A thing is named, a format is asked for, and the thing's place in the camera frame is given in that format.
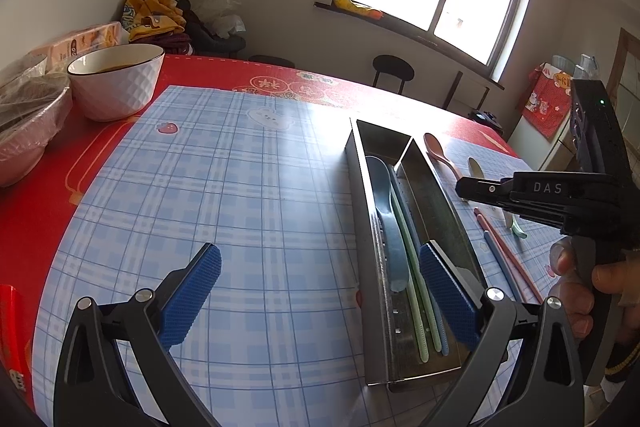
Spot red printed cloth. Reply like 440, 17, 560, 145
522, 63, 574, 139

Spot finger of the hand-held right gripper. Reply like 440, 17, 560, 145
456, 172, 569, 229

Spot clear plastic containers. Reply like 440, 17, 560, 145
552, 53, 599, 80

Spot dark clothes pile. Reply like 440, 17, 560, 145
130, 0, 247, 58

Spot dark folding frame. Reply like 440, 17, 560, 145
444, 71, 491, 110

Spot beige spoon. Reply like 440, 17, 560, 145
467, 157, 507, 214

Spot person's right hand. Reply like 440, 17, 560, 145
547, 241, 640, 346

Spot black round bin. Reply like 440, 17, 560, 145
248, 55, 296, 69

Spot white plastic bag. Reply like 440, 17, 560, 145
200, 0, 247, 40

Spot yellow bag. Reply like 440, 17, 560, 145
122, 0, 187, 42

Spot orange tissue packets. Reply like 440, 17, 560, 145
29, 21, 131, 68

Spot yellow packet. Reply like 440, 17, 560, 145
333, 0, 384, 20

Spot pink spoon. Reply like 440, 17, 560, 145
423, 133, 463, 182

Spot green spoon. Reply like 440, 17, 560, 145
502, 206, 529, 241

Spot black round stool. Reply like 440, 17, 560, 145
372, 55, 416, 96

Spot plastic-covered bowl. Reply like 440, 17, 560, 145
0, 69, 74, 188

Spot green chopstick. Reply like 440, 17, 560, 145
387, 179, 431, 364
397, 202, 442, 354

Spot blue checked table mat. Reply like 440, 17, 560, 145
32, 86, 576, 427

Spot blue spoon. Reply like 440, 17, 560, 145
367, 155, 412, 294

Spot blue chopstick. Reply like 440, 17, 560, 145
482, 230, 526, 303
389, 169, 450, 355

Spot red snack packet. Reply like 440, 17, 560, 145
0, 284, 27, 397

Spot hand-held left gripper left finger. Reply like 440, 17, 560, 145
51, 242, 223, 427

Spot white refrigerator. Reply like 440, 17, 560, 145
506, 66, 587, 168

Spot black rice cooker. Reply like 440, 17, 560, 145
469, 110, 504, 134

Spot white textured bowl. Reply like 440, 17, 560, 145
67, 43, 166, 123

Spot steel utensil box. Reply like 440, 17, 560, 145
347, 117, 482, 394

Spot wooden door frame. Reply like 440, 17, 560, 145
606, 27, 640, 148

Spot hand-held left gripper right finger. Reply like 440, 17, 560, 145
416, 242, 587, 427

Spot pink chopstick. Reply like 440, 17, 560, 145
472, 206, 546, 304
476, 214, 538, 305

